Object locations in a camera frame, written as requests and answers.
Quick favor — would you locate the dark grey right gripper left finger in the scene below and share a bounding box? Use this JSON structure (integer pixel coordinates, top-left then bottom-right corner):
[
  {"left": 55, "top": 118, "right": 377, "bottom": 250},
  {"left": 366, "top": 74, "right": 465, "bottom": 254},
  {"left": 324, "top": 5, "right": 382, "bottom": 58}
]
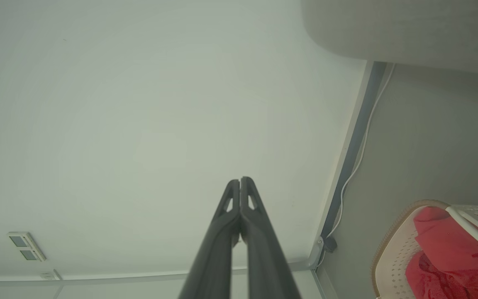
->
[{"left": 179, "top": 179, "right": 241, "bottom": 299}]

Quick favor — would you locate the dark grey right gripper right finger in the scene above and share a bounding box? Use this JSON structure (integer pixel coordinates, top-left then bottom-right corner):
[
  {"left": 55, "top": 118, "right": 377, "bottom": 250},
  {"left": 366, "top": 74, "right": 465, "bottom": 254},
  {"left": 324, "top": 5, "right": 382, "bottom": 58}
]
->
[{"left": 239, "top": 176, "right": 302, "bottom": 299}]

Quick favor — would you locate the red cloth garment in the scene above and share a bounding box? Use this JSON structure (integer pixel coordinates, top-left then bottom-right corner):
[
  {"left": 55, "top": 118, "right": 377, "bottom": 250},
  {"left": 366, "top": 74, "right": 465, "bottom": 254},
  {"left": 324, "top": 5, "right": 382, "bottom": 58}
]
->
[{"left": 405, "top": 207, "right": 478, "bottom": 299}]

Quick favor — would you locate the cream perforated laundry basket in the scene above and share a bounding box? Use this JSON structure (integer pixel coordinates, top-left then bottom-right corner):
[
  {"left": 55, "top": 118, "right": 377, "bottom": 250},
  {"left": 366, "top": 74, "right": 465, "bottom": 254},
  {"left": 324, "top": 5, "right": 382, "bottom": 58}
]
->
[{"left": 371, "top": 200, "right": 478, "bottom": 299}]

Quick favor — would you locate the grey baseboard strip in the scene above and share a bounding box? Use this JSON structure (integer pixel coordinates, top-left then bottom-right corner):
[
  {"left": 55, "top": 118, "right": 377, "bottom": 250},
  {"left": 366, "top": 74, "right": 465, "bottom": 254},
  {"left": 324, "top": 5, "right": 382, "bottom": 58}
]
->
[{"left": 320, "top": 61, "right": 388, "bottom": 241}]

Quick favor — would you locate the grey carpet mat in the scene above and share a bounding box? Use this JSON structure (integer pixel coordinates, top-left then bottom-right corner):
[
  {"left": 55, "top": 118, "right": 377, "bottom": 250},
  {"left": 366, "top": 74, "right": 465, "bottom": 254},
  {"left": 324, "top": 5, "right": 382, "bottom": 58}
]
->
[{"left": 301, "top": 0, "right": 478, "bottom": 76}]

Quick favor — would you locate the thin white wall cable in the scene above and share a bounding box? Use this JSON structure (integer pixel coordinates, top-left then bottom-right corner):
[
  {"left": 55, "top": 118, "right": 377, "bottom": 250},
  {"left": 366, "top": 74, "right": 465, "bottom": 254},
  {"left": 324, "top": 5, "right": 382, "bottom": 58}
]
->
[{"left": 318, "top": 62, "right": 395, "bottom": 266}]

